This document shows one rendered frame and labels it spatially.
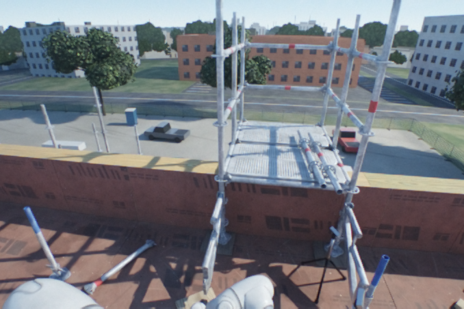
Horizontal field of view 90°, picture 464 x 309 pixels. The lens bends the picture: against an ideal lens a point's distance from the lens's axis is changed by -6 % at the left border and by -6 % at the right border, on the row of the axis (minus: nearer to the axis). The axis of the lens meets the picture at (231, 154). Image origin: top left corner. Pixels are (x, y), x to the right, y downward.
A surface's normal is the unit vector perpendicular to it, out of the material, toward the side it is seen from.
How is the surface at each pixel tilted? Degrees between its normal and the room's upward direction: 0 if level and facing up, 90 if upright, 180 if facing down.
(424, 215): 90
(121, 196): 90
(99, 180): 90
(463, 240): 90
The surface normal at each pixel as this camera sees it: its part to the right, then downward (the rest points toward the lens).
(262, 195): -0.15, 0.44
